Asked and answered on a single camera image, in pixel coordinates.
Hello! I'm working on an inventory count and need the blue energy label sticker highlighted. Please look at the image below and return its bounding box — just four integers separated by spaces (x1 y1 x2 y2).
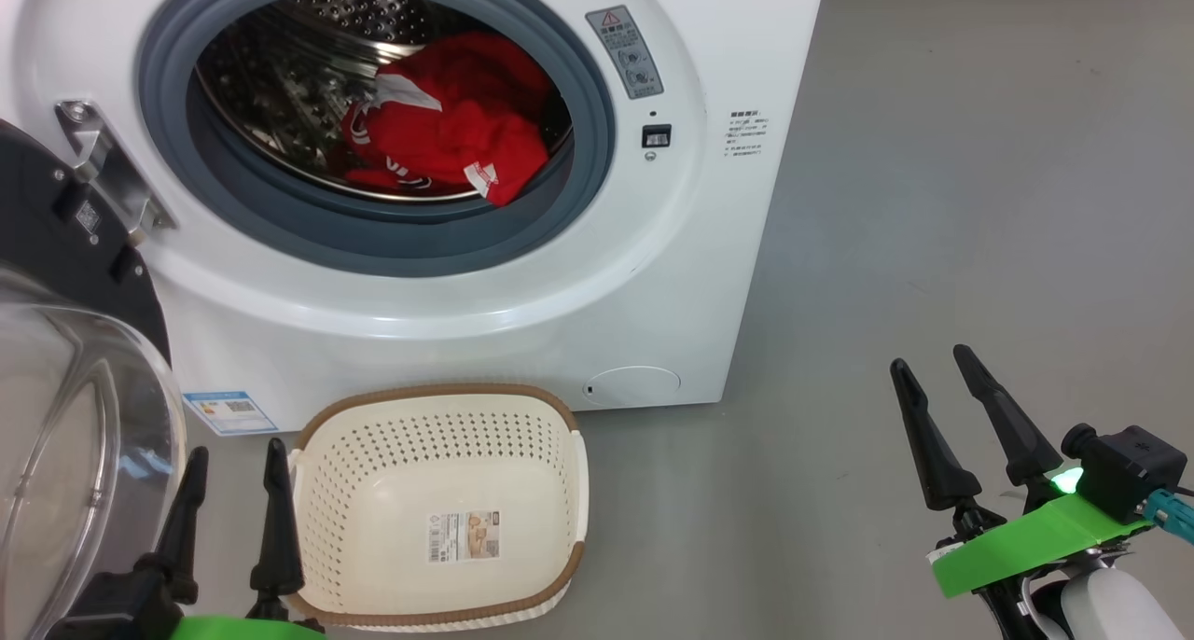
183 391 280 437

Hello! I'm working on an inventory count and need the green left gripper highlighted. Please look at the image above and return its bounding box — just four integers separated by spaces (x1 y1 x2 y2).
154 438 327 640

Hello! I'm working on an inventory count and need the round white filter cover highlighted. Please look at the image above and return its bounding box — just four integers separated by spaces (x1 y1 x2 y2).
584 366 682 408

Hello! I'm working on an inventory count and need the grey warning label plate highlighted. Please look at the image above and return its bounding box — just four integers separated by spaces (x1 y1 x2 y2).
586 6 665 101

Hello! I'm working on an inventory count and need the red garment with white stripes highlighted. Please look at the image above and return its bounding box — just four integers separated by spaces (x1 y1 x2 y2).
338 73 449 193

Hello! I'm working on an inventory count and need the basket product label sticker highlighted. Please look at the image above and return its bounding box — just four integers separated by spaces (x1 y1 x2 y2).
427 511 501 563

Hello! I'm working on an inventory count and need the white front-load washing machine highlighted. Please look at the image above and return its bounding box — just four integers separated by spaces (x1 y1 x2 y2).
0 0 829 436

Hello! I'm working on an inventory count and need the plain red garment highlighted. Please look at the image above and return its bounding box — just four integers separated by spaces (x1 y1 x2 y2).
373 32 553 207

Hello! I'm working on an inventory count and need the cream perforated laundry basket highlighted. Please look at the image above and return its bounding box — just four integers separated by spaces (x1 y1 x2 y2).
283 383 590 633

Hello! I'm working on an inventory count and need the black round glass washer door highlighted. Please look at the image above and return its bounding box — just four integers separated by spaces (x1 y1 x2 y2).
0 118 187 640

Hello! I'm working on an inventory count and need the steel perforated washer drum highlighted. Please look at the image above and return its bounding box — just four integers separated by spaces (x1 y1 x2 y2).
194 0 574 202

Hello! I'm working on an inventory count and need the teal cable connector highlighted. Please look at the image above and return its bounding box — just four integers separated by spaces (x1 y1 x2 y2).
1140 488 1194 543

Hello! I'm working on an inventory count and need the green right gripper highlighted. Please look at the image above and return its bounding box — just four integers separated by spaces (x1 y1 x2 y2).
889 344 1150 640

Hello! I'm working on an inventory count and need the metal washing machine door hinge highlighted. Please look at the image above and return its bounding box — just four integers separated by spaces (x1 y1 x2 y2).
54 99 178 247

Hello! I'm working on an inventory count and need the grey rubber door gasket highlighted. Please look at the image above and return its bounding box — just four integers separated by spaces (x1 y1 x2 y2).
138 0 617 278

